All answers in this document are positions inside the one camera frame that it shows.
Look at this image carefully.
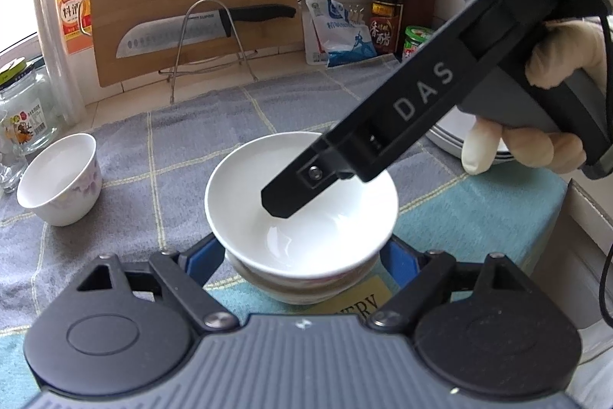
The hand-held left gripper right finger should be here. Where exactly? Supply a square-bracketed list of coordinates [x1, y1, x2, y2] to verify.
[369, 237, 532, 334]

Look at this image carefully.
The white cup with pale flowers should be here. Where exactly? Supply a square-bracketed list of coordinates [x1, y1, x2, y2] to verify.
[16, 133, 102, 227]

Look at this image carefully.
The metal sink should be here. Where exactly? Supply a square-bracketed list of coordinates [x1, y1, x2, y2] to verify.
[531, 179, 613, 333]

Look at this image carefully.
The green-lidded sauce jar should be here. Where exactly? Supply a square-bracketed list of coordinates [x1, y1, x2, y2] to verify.
[401, 25, 434, 62]

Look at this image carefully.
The plain white bowl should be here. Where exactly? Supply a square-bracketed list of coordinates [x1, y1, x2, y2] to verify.
[204, 132, 400, 280]

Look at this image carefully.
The blue white salt bag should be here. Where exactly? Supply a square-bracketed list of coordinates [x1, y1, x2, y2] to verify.
[301, 0, 379, 67]

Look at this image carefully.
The metal wire rack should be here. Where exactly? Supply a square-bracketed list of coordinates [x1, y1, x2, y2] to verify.
[160, 0, 259, 104]

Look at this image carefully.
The dark vinegar bottle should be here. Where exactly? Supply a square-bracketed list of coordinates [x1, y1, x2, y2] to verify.
[371, 0, 404, 56]

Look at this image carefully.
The grey teal checked cloth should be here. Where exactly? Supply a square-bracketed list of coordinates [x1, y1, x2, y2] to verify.
[0, 54, 568, 338]

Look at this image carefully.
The person's white jacket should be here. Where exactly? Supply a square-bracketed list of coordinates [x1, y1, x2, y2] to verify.
[570, 318, 613, 409]

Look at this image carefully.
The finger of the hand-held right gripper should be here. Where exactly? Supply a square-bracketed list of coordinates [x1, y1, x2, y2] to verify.
[261, 124, 381, 219]

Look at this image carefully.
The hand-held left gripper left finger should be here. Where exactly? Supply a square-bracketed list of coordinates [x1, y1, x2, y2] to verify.
[77, 234, 240, 334]

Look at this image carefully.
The large white stained plate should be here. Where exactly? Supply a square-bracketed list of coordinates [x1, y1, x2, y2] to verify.
[428, 122, 517, 164]

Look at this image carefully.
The glass jar with label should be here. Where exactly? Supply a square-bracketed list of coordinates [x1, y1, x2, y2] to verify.
[0, 57, 61, 156]

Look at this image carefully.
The black-handled kitchen knife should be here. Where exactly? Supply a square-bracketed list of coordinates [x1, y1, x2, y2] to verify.
[116, 4, 298, 66]

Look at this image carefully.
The clear plastic wrapped stack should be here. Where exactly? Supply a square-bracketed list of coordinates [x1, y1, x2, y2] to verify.
[30, 0, 88, 127]

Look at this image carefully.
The person's right hand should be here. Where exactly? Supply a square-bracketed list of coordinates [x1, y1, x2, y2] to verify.
[462, 18, 611, 175]

